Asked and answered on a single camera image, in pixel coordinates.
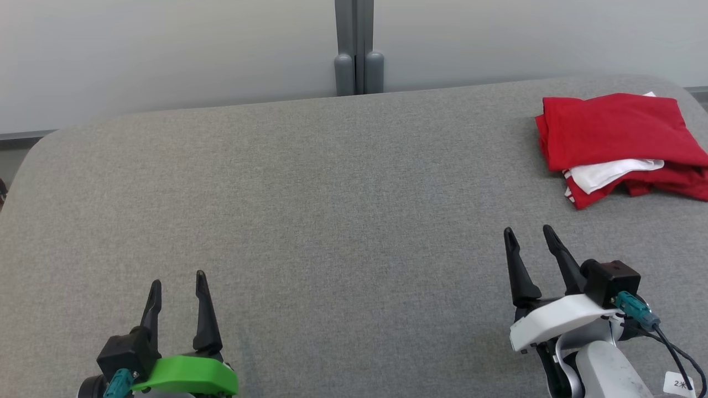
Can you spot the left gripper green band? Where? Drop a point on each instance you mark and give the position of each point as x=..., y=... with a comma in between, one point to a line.
x=188, y=376

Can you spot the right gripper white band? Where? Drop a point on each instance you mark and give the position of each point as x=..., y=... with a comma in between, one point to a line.
x=553, y=320

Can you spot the red Bulls 23 jersey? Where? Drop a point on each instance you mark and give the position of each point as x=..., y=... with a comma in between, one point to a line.
x=614, y=130

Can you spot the red basketball shorts white waistband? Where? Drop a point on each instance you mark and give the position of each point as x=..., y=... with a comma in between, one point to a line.
x=680, y=179

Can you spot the grey fabric sofa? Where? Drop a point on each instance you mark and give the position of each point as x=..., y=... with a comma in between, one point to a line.
x=332, y=232

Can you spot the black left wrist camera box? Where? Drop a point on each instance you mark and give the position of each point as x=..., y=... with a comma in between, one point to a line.
x=127, y=351

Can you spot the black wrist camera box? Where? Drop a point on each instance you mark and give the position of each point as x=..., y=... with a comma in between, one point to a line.
x=127, y=351
x=611, y=279

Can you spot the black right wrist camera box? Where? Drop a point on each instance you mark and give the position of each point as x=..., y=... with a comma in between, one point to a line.
x=611, y=279

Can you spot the grey wall partition post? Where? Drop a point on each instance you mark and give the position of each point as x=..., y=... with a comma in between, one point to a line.
x=358, y=50

